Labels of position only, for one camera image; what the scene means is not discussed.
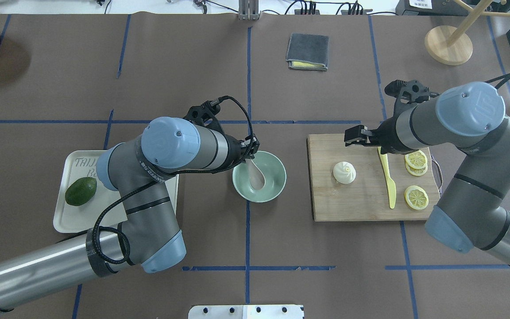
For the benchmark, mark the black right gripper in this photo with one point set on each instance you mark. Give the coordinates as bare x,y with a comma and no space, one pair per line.
384,134

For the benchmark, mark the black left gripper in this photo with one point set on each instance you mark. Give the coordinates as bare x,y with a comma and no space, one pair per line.
236,149

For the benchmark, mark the white ceramic spoon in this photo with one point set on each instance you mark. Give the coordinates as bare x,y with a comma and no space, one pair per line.
256,176

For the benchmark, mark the white steamed bun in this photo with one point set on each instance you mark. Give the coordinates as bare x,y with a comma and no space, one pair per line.
344,172

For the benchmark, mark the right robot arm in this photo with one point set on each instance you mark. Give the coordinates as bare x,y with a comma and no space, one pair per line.
473,118

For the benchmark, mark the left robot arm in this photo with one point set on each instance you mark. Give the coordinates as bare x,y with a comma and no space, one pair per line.
141,227

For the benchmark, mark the light green bowl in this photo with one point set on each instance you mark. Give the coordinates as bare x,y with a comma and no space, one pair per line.
274,172

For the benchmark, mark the yellow plastic knife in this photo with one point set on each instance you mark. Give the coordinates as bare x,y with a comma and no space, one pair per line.
390,183

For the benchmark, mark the bamboo cutting board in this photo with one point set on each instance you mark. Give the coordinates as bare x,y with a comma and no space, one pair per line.
365,199

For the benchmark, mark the lemon slice top stacked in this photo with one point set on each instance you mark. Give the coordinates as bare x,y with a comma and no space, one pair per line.
416,160

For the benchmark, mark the lemon slice stacked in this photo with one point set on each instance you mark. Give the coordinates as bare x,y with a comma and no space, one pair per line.
416,172
416,160

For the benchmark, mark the lemon slice bottom stacked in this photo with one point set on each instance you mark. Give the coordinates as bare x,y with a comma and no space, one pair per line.
416,172

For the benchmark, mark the lemon slice upper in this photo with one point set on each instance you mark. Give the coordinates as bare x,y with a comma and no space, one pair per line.
416,198

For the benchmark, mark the yellow sponge cloth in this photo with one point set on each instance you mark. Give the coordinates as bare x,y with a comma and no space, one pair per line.
299,65

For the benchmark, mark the grey folded cloth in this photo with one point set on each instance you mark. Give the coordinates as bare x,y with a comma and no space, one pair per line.
308,48

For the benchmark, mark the wooden stand base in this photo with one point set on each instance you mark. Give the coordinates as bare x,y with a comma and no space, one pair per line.
451,45

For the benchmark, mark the green avocado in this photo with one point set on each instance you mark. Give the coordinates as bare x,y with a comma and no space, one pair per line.
81,191

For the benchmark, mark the white bear tray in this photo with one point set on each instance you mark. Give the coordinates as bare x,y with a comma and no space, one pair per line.
73,219

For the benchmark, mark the aluminium frame post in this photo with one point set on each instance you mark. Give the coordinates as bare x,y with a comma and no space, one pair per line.
248,10

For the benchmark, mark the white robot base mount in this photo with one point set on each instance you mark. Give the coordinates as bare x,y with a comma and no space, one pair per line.
247,311

